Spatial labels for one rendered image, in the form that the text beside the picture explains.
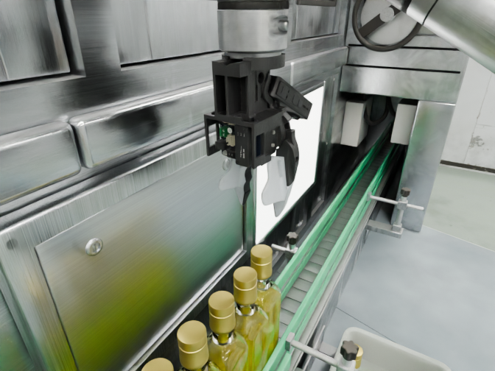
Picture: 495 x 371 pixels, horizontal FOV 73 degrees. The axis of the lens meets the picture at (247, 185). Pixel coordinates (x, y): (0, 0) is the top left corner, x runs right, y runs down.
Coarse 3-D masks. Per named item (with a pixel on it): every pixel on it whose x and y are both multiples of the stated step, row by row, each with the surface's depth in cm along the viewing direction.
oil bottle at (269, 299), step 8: (272, 280) 57; (272, 288) 55; (264, 296) 54; (272, 296) 55; (280, 296) 57; (264, 304) 54; (272, 304) 55; (280, 304) 58; (272, 312) 55; (272, 320) 56; (272, 328) 58; (272, 336) 59; (272, 344) 60; (272, 352) 61
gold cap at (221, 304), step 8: (216, 296) 44; (224, 296) 44; (232, 296) 44; (208, 304) 43; (216, 304) 43; (224, 304) 43; (232, 304) 43; (216, 312) 42; (224, 312) 42; (232, 312) 44; (216, 320) 43; (224, 320) 43; (232, 320) 44; (216, 328) 44; (224, 328) 44; (232, 328) 45
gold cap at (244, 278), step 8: (240, 272) 48; (248, 272) 48; (240, 280) 47; (248, 280) 47; (256, 280) 48; (240, 288) 47; (248, 288) 47; (256, 288) 49; (240, 296) 48; (248, 296) 48; (256, 296) 49; (240, 304) 48; (248, 304) 48
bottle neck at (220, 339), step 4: (212, 332) 46; (232, 332) 46; (212, 336) 46; (216, 336) 45; (220, 336) 45; (224, 336) 45; (228, 336) 45; (232, 336) 46; (216, 340) 45; (220, 340) 45; (224, 340) 45; (228, 340) 45; (220, 344) 45; (224, 344) 45
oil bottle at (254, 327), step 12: (264, 312) 52; (240, 324) 49; (252, 324) 49; (264, 324) 52; (252, 336) 49; (264, 336) 53; (252, 348) 50; (264, 348) 55; (252, 360) 51; (264, 360) 56
